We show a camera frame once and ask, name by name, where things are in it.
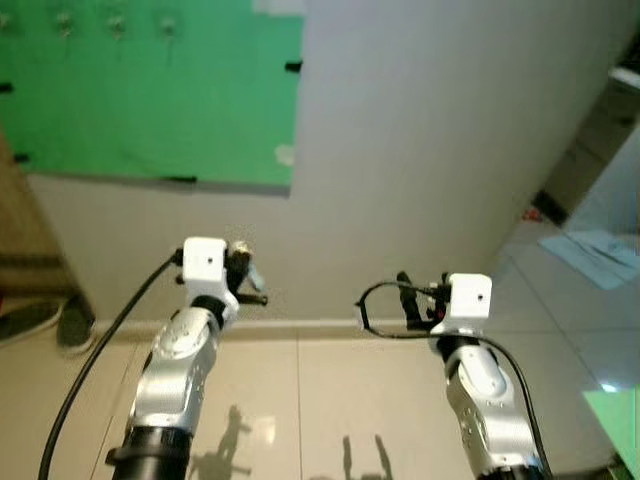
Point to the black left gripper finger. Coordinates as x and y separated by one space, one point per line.
255 298

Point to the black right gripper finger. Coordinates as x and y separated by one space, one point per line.
407 295

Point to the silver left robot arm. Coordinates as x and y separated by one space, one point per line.
175 380

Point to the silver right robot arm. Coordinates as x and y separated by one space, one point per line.
480 400

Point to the black tape strip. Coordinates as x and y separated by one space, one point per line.
20 157
292 67
5 88
180 179

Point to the white tape piece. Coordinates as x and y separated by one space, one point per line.
278 5
285 155

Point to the small red item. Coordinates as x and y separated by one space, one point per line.
531 213

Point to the grey slipper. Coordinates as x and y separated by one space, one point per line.
28 320
75 325

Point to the white paper sheet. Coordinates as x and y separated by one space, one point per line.
595 255

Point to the white cabinet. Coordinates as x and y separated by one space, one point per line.
620 195

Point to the small green board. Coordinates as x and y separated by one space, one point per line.
618 430

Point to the beige drawer cabinet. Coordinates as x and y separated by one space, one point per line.
590 140

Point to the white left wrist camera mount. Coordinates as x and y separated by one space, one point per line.
205 262

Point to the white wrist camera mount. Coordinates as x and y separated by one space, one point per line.
468 297
205 262

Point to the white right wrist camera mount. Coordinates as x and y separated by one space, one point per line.
468 297

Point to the large green wall board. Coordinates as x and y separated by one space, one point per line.
150 100

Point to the small metal wall hook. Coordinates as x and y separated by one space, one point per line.
167 22
115 22
63 22

